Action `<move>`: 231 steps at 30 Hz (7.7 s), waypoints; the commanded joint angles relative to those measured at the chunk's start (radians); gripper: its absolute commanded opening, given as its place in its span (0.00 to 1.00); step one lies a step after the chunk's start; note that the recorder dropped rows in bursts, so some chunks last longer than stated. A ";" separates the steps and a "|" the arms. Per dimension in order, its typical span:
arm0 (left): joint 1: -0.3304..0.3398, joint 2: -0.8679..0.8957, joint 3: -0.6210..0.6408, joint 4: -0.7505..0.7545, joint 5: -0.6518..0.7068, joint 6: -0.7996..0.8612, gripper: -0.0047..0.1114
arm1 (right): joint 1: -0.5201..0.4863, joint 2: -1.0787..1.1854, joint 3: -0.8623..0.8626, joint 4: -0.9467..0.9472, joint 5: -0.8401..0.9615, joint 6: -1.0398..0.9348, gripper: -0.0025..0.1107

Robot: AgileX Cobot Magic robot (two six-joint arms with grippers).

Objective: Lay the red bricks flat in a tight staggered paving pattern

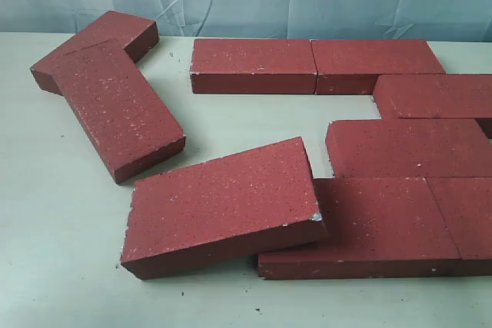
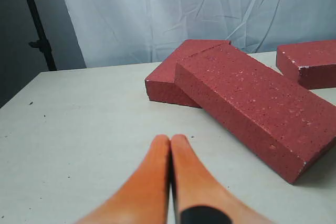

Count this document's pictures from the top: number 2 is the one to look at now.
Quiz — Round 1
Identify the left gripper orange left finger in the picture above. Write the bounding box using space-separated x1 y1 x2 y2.
77 135 170 223

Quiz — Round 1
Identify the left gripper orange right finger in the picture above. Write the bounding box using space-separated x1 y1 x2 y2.
171 134 265 223

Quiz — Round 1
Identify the red brick back row left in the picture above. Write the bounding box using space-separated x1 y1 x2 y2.
276 39 335 90

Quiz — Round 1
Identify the white backdrop sheet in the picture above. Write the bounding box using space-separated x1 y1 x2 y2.
65 0 335 67

